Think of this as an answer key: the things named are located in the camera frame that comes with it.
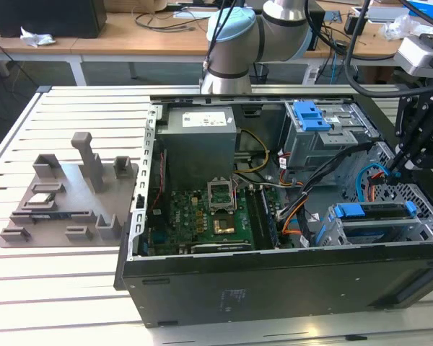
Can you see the small black open box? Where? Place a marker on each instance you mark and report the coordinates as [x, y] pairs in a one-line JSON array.
[[353, 25]]

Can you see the black computer tower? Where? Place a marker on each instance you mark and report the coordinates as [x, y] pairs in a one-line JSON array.
[[47, 18]]

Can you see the grey optical drive cage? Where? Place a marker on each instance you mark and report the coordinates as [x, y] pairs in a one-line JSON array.
[[310, 147]]

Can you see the long wooden desk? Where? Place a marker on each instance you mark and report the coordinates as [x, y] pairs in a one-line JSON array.
[[130, 43]]

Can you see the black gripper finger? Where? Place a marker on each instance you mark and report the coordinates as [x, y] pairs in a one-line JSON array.
[[409, 122], [431, 156]]

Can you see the white power strip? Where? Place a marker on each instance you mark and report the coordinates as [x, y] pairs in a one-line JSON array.
[[311, 75]]

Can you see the black open PC case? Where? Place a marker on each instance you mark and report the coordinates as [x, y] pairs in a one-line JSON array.
[[274, 292]]

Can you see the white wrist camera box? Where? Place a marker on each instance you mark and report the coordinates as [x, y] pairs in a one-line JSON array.
[[413, 54]]

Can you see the crumpled white paper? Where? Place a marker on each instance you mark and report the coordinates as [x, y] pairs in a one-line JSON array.
[[36, 39]]

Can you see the grey parts rack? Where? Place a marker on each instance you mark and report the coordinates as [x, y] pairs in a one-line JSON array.
[[75, 187]]

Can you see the green motherboard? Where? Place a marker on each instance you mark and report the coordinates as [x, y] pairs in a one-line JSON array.
[[189, 221]]

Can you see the silver CPU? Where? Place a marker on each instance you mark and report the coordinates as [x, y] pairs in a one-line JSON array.
[[41, 200]]

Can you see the flat grey box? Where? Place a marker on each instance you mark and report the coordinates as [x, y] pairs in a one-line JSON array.
[[382, 14]]

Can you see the blue cardboard box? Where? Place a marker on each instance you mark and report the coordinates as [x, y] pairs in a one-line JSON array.
[[427, 7]]

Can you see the hard disk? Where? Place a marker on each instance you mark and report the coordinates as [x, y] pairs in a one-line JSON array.
[[351, 210]]

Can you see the grey power supply unit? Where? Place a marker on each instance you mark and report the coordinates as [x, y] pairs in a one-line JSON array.
[[198, 151]]

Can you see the small black table clip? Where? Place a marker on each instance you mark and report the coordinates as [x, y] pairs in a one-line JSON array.
[[356, 338]]

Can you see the blue drive latch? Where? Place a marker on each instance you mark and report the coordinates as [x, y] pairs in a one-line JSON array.
[[309, 117]]

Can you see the clear plastic bag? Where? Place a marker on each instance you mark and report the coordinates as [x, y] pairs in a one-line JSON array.
[[398, 27]]

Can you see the black mesh waste bin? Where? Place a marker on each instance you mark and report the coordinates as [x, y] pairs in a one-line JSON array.
[[260, 74]]

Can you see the black graphics card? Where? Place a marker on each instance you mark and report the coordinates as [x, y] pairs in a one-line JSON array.
[[222, 248]]

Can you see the short wooden desk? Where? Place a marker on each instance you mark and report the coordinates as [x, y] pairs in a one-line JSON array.
[[7, 45]]

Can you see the black RAM slot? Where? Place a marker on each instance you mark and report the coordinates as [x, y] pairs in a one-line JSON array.
[[255, 221]]

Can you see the installed RAM stick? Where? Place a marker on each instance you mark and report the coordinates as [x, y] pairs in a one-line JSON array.
[[268, 221]]

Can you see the grey metal disk bay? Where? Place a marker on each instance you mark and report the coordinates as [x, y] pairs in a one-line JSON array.
[[331, 210]]

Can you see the CPU socket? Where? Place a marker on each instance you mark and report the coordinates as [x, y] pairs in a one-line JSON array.
[[223, 226]]

